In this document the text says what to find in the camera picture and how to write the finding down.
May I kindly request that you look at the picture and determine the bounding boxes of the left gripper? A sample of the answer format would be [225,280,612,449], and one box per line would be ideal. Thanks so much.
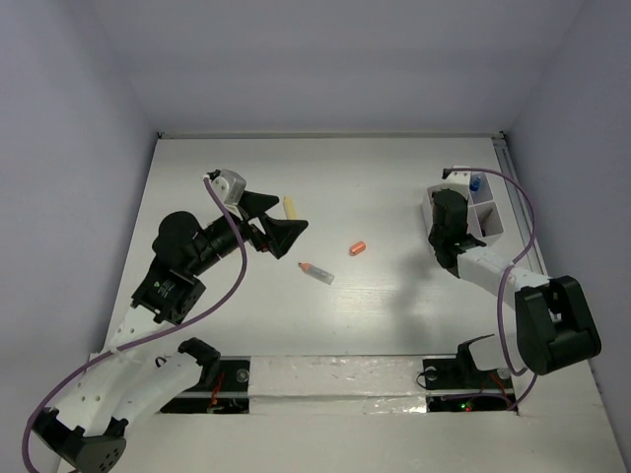
[188,190,308,276]

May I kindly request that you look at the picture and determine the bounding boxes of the yellow highlighter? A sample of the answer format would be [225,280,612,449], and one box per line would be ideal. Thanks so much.
[283,196,297,220]

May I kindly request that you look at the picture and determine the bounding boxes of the clear tube orange tip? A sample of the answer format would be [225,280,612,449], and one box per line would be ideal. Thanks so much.
[298,262,334,285]

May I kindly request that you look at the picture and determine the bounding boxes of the orange highlighter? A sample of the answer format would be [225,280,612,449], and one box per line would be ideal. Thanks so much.
[349,241,367,256]

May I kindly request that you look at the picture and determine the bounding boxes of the blue glue bottle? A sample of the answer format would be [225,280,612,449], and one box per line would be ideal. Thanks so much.
[469,173,483,193]

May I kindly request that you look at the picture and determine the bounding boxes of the black scissors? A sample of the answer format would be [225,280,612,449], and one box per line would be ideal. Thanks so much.
[479,207,494,237]

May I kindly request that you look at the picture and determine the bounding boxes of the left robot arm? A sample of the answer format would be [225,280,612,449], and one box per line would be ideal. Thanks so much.
[22,191,309,472]

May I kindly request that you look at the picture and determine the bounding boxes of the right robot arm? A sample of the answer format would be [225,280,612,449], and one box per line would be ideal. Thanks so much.
[426,188,602,375]

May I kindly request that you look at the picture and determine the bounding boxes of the white compartment organizer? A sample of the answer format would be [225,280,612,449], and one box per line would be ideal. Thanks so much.
[421,171,504,246]

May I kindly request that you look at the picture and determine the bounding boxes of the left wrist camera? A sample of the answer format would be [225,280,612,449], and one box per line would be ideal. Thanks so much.
[204,169,246,213]

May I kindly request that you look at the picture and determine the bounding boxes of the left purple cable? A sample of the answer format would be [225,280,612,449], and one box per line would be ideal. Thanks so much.
[23,179,248,472]

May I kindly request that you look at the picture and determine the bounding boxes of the purple cable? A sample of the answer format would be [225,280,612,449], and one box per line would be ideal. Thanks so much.
[23,179,248,472]
[451,167,539,412]

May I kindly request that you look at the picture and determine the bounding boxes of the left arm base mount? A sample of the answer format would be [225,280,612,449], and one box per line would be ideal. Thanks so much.
[160,358,250,415]

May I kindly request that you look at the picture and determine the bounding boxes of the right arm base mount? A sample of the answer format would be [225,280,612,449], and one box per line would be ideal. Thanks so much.
[415,335,517,413]

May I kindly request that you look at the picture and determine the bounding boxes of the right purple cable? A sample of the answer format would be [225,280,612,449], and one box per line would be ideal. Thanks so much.
[451,167,539,412]

